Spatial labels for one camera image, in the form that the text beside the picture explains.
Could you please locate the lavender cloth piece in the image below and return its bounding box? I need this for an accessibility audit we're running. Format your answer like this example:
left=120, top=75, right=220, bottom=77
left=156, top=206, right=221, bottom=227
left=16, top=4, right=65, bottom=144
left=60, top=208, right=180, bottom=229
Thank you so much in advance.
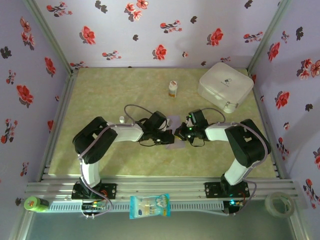
left=165, top=115, right=186, bottom=150

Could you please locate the white pill bottle orange label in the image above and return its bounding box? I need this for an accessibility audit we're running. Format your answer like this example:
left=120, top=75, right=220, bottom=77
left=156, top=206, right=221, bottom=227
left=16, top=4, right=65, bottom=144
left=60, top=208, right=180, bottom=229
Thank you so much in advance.
left=167, top=80, right=179, bottom=99

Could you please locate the white plastic case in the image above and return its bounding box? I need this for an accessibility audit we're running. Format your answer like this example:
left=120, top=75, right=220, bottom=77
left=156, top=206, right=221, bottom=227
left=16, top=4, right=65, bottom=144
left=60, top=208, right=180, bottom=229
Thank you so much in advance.
left=197, top=62, right=255, bottom=114

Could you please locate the teal wet wipes packet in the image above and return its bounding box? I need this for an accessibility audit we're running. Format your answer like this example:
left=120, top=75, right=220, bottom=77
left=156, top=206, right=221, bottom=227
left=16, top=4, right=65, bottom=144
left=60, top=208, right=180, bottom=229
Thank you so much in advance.
left=129, top=193, right=172, bottom=220

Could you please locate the clear tape roll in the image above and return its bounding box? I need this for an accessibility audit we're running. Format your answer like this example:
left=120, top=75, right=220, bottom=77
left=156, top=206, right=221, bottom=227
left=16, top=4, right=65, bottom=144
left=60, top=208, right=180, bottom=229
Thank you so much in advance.
left=264, top=191, right=295, bottom=218

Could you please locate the green tape roll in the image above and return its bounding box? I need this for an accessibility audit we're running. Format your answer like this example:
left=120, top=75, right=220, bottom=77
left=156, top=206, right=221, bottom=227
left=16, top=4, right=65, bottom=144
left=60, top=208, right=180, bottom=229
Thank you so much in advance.
left=23, top=196, right=50, bottom=213

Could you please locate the long aluminium table rail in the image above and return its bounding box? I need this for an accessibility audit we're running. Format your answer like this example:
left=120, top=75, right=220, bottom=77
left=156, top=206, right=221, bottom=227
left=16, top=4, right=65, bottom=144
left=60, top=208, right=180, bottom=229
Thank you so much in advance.
left=24, top=174, right=309, bottom=210

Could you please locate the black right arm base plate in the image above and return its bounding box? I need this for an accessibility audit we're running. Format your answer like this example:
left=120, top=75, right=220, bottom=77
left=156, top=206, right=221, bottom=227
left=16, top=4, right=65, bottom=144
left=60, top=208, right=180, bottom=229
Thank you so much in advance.
left=204, top=181, right=251, bottom=200

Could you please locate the aluminium side rail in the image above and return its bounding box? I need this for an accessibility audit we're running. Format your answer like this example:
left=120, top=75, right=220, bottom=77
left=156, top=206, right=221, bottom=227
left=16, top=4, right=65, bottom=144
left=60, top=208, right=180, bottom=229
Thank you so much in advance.
left=248, top=69, right=288, bottom=180
left=37, top=69, right=79, bottom=182

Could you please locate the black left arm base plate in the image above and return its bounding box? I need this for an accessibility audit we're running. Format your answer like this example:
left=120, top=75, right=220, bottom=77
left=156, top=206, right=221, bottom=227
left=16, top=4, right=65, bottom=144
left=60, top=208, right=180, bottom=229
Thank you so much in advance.
left=71, top=183, right=118, bottom=200

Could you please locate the lilac right arm cable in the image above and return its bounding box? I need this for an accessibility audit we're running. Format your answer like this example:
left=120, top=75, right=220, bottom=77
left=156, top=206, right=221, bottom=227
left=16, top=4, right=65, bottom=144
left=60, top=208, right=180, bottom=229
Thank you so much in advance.
left=199, top=107, right=272, bottom=217

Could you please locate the white slotted cable duct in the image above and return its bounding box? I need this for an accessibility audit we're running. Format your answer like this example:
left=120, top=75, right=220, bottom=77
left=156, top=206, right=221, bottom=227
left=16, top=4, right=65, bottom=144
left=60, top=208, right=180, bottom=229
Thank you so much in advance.
left=48, top=201, right=225, bottom=213

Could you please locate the aluminium frame post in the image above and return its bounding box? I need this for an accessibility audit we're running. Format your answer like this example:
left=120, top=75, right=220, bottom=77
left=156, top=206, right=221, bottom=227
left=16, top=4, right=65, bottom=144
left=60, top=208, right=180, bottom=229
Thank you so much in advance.
left=22, top=0, right=76, bottom=76
left=247, top=0, right=293, bottom=73

